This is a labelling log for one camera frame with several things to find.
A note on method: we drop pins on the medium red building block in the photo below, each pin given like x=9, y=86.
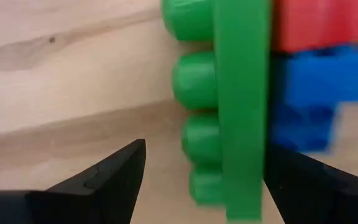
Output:
x=322, y=25

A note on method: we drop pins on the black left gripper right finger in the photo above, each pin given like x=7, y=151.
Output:
x=322, y=199

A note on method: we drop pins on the medium blue building block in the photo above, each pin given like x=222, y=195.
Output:
x=315, y=81

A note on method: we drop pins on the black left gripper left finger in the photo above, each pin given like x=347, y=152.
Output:
x=73, y=205

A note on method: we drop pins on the large green building block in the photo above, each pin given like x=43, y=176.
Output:
x=241, y=93

